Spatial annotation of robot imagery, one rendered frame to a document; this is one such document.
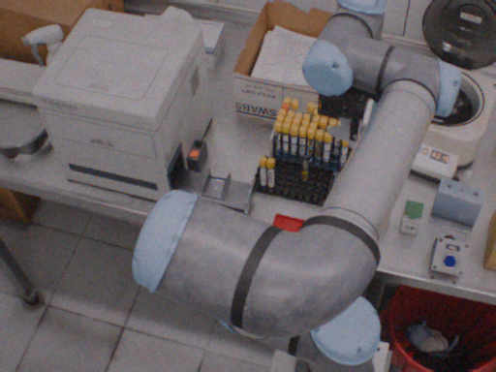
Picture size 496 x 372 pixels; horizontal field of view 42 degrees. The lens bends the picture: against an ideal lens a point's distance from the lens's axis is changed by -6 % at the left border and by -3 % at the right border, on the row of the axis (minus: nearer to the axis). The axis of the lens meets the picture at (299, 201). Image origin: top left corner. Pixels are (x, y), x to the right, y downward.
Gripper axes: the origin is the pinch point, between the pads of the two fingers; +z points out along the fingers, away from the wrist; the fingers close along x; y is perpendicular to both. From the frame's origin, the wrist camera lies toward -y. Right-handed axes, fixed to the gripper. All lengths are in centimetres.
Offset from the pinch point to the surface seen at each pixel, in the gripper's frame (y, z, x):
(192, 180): 34.4, 22.8, 2.4
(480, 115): -24.9, 15.0, -28.6
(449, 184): -20.5, 16.8, -8.2
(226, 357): 31, 114, 8
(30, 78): 88, 23, -17
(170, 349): 50, 114, 10
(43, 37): 76, 4, -14
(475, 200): -26.4, 16.8, -5.7
